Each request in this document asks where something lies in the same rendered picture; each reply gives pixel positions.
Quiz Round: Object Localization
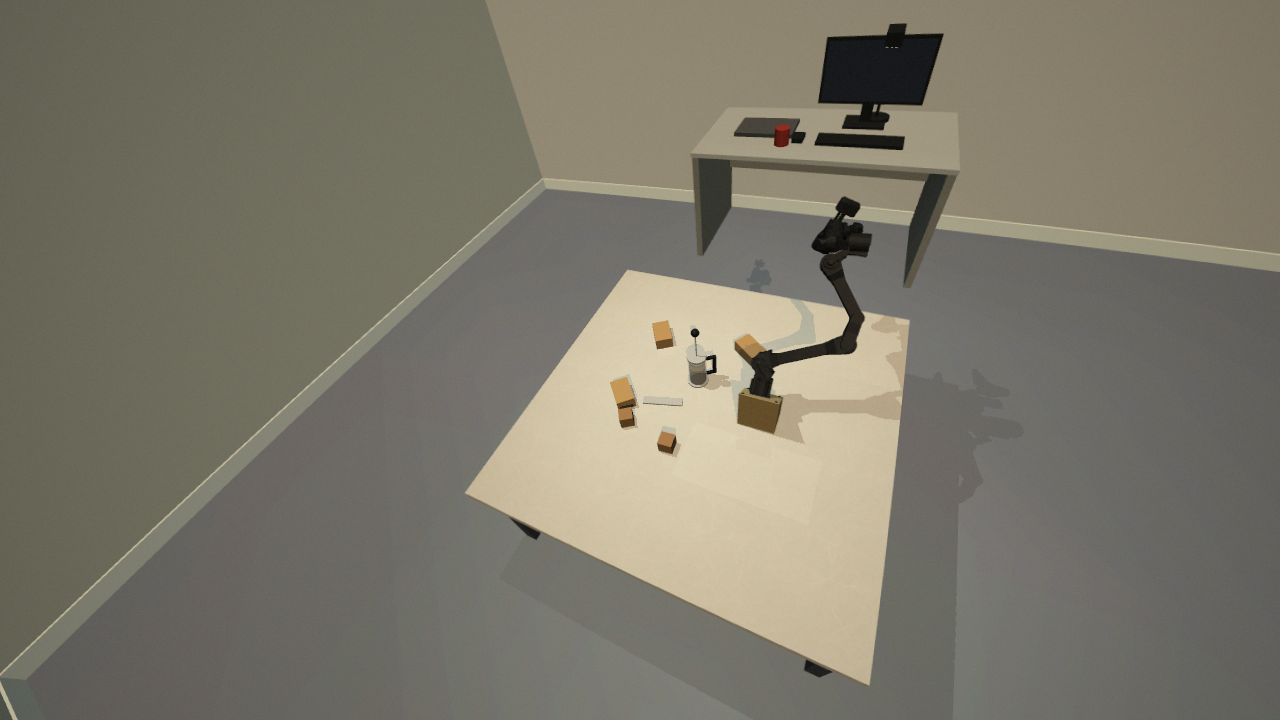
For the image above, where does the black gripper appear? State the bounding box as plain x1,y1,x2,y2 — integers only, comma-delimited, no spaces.
812,196,861,254

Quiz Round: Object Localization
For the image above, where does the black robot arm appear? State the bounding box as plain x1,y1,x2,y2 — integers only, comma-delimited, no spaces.
749,222,872,398

